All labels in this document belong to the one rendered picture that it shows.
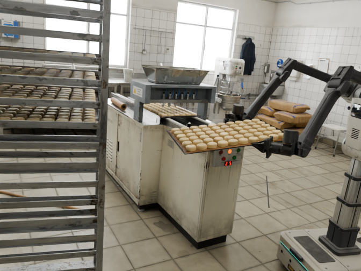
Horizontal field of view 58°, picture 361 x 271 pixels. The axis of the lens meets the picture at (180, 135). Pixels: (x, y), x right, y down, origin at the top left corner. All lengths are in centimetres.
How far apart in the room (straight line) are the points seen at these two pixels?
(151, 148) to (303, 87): 471
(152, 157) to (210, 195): 71
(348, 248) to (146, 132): 173
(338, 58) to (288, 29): 140
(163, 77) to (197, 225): 125
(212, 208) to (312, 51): 500
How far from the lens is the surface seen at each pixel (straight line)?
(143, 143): 282
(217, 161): 233
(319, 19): 702
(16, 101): 145
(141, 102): 283
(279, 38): 764
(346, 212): 245
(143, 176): 292
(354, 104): 234
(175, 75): 288
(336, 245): 256
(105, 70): 137
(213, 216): 257
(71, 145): 147
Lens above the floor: 150
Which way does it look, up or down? 15 degrees down
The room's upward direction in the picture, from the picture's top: 5 degrees clockwise
